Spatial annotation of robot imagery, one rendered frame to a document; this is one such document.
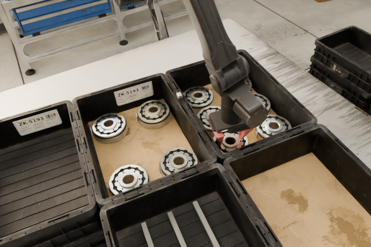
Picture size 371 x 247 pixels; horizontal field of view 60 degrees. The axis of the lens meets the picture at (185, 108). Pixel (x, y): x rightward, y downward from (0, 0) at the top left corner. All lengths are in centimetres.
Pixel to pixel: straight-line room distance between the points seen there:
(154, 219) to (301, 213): 35
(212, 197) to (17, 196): 51
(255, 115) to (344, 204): 33
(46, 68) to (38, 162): 201
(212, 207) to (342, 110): 70
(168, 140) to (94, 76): 63
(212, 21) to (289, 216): 49
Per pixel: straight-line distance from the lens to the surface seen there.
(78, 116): 99
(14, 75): 303
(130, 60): 155
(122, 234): 83
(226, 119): 82
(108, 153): 98
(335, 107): 134
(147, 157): 94
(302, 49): 294
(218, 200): 85
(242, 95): 73
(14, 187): 101
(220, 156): 80
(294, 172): 92
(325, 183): 93
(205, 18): 65
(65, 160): 101
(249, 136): 98
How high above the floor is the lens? 156
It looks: 43 degrees down
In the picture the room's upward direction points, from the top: 4 degrees counter-clockwise
